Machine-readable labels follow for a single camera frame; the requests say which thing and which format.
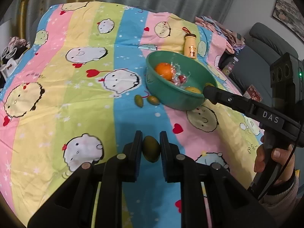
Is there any orange fruit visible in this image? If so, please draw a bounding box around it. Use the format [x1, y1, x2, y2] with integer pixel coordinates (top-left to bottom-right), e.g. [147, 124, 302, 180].
[154, 62, 174, 81]

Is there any wrapped red fruit right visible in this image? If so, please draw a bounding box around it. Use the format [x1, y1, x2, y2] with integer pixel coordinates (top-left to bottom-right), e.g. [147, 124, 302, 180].
[171, 63, 191, 87]

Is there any framed wall picture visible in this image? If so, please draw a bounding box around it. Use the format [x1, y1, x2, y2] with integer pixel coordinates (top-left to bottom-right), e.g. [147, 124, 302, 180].
[272, 0, 303, 41]

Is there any colourful striped cartoon tablecloth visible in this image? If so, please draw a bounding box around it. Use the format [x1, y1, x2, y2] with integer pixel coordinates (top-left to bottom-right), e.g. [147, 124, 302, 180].
[1, 2, 262, 225]

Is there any green plastic bowl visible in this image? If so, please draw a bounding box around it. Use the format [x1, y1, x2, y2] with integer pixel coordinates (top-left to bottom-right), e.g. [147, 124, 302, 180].
[145, 51, 217, 111]

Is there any small green lime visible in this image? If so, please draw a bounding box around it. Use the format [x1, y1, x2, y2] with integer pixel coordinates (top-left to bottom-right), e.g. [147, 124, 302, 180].
[134, 95, 144, 108]

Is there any small green lime hidden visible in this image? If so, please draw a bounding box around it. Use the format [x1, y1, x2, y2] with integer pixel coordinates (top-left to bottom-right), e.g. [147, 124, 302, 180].
[146, 95, 160, 106]

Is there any yellow small bottle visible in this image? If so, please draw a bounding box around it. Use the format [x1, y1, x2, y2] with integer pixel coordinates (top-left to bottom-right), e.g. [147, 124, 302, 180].
[182, 27, 197, 59]

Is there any grey sofa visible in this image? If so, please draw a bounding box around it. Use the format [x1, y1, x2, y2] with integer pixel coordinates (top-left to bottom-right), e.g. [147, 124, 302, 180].
[229, 22, 298, 106]

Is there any right hand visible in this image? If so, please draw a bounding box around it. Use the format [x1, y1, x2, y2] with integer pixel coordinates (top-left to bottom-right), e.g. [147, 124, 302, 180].
[253, 136, 295, 186]

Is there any yellow lemon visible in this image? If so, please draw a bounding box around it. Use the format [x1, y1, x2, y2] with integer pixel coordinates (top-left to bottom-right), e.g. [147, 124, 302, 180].
[184, 86, 201, 94]

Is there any black and white bag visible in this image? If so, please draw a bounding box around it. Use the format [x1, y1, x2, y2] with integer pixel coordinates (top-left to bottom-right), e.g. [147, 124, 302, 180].
[1, 36, 30, 89]

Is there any folded pink cloth pile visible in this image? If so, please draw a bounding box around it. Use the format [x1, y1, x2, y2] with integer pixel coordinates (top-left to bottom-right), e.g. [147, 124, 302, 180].
[195, 16, 246, 54]

